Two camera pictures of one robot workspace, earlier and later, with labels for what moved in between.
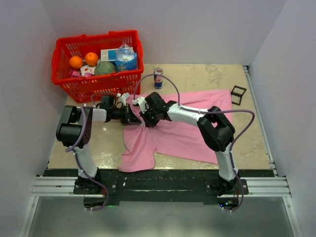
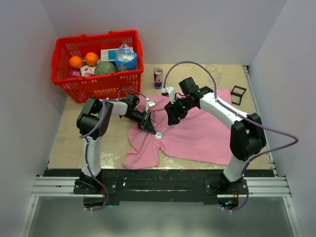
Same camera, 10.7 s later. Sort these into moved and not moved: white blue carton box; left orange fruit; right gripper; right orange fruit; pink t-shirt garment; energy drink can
Moved: pink t-shirt garment; right gripper
Not moved: right orange fruit; white blue carton box; left orange fruit; energy drink can
